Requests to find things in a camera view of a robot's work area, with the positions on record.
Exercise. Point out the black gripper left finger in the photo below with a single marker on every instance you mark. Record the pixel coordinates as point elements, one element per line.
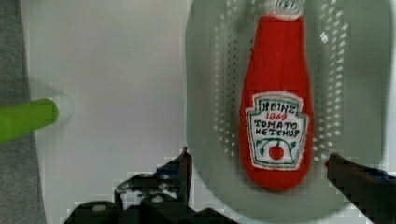
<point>161,197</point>

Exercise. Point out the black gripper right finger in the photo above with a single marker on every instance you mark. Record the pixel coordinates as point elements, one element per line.
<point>371,190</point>

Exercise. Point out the red plush ketchup bottle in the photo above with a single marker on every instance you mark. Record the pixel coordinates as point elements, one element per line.
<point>276,111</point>

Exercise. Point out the green toy pear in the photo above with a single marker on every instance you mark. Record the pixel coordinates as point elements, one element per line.
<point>22,119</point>

